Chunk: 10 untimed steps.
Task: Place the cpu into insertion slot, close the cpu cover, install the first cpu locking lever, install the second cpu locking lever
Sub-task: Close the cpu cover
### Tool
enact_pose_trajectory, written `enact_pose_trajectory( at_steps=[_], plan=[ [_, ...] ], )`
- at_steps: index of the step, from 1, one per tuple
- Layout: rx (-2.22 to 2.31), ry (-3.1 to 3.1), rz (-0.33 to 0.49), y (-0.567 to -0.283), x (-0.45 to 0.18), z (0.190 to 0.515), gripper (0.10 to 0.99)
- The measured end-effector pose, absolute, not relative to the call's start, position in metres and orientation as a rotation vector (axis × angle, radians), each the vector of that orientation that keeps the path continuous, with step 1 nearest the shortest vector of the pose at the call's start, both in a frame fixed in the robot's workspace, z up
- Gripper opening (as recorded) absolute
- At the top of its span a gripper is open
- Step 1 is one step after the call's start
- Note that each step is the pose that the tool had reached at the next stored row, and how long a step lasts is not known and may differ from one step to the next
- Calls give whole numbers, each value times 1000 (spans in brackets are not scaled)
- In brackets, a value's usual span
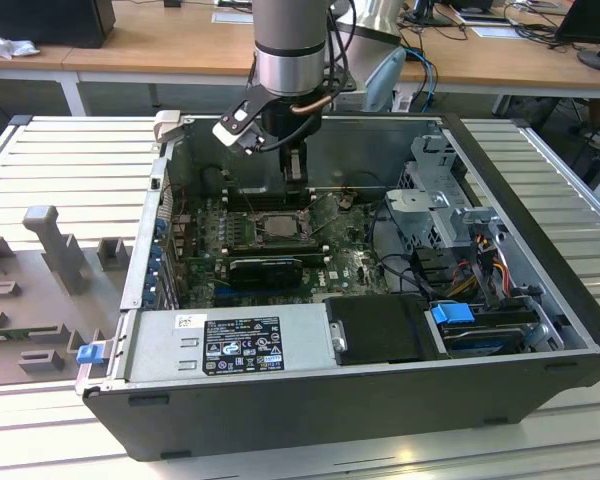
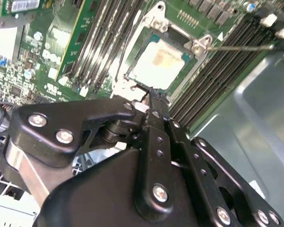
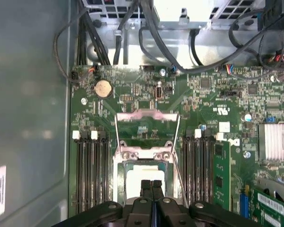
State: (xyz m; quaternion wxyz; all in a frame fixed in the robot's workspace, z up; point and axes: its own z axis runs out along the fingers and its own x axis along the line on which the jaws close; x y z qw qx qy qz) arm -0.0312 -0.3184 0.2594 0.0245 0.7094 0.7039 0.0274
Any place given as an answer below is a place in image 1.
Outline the black internal cable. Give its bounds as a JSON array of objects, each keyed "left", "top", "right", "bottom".
[{"left": 373, "top": 253, "right": 432, "bottom": 297}]

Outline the white paper sheet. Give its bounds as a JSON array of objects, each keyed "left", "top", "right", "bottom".
[{"left": 211, "top": 10, "right": 256, "bottom": 24}]

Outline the pale blue teach pendant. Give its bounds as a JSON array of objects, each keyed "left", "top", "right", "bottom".
[{"left": 363, "top": 46, "right": 408, "bottom": 112}]

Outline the metal socket cover frame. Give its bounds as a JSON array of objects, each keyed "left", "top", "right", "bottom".
[{"left": 303, "top": 193, "right": 343, "bottom": 237}]

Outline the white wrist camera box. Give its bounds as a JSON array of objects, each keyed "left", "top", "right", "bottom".
[{"left": 211, "top": 99, "right": 268, "bottom": 155}]

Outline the black computer tower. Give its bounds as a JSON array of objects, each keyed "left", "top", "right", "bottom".
[{"left": 0, "top": 0, "right": 117, "bottom": 50}]

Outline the black plastic shroud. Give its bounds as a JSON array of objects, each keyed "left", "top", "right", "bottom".
[{"left": 324, "top": 293, "right": 452, "bottom": 366}]

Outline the orange yellow wire bundle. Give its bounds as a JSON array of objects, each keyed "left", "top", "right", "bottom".
[{"left": 449, "top": 252, "right": 512, "bottom": 297}]

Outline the CPU socket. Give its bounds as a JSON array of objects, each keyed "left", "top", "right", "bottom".
[{"left": 252, "top": 210, "right": 312, "bottom": 246}]

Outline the black monitor with stand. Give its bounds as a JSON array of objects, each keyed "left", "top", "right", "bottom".
[{"left": 553, "top": 0, "right": 600, "bottom": 75}]

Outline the black open PC case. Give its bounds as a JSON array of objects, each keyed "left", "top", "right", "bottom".
[{"left": 74, "top": 110, "right": 600, "bottom": 463}]

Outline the black hard disk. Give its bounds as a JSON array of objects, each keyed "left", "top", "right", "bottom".
[{"left": 441, "top": 323, "right": 527, "bottom": 358}]

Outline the blue plastic latch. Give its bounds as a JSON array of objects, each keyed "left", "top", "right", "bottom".
[{"left": 76, "top": 344, "right": 104, "bottom": 366}]

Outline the black cylinder component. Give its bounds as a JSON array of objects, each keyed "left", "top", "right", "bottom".
[{"left": 201, "top": 166, "right": 225, "bottom": 195}]

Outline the beige case handle latch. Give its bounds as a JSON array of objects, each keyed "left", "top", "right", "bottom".
[{"left": 151, "top": 110, "right": 183, "bottom": 147}]

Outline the crumpled white paper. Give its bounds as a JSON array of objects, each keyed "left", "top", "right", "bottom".
[{"left": 0, "top": 27, "right": 42, "bottom": 61}]

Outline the black graphics card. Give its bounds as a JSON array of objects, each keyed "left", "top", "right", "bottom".
[{"left": 226, "top": 256, "right": 305, "bottom": 292}]

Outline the wooden desk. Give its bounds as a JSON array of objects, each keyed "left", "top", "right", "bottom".
[{"left": 0, "top": 0, "right": 600, "bottom": 100}]

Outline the black RAM slot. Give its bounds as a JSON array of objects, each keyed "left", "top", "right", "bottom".
[
  {"left": 228, "top": 187, "right": 315, "bottom": 199},
  {"left": 226, "top": 249, "right": 332, "bottom": 262},
  {"left": 223, "top": 240, "right": 322, "bottom": 252},
  {"left": 228, "top": 197, "right": 315, "bottom": 211}
]

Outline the grey metal drive cage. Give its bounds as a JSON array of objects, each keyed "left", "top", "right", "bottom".
[{"left": 383, "top": 133, "right": 512, "bottom": 252}]

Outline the green RAM stick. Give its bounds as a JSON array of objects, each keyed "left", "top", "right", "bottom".
[{"left": 0, "top": 327, "right": 34, "bottom": 346}]

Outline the grey parts rack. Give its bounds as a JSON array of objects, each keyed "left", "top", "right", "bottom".
[{"left": 0, "top": 204, "right": 134, "bottom": 389}]

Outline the blue cable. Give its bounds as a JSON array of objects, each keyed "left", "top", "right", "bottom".
[{"left": 404, "top": 47, "right": 439, "bottom": 114}]

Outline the grey power supply unit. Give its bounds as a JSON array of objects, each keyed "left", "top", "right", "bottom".
[{"left": 106, "top": 301, "right": 342, "bottom": 385}]

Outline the blue disk carrier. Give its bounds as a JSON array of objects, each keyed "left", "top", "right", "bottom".
[{"left": 429, "top": 301, "right": 477, "bottom": 337}]

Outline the green motherboard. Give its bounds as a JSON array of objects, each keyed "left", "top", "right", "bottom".
[{"left": 172, "top": 192, "right": 397, "bottom": 309}]

